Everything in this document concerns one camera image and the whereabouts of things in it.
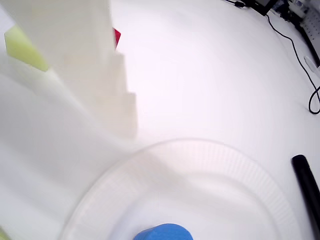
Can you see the white paper plate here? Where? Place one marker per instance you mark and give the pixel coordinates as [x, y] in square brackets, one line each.
[200, 190]

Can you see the blue cylinder block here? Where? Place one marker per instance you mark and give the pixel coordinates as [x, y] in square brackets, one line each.
[163, 232]

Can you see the black plug connector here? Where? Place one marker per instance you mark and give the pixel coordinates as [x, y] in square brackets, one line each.
[237, 3]

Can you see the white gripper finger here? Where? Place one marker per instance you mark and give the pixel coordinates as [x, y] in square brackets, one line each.
[75, 50]

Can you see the pale yellow rectangular foam block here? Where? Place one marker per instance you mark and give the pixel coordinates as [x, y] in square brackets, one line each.
[3, 235]
[21, 48]

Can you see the black frame bar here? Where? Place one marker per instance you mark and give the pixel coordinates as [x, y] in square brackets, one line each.
[306, 37]

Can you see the white oval object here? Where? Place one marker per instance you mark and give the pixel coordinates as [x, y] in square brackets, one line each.
[312, 65]

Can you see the red cube block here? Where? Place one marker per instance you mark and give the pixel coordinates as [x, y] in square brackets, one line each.
[116, 37]

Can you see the black monitor device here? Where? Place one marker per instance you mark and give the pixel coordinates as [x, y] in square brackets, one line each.
[263, 5]

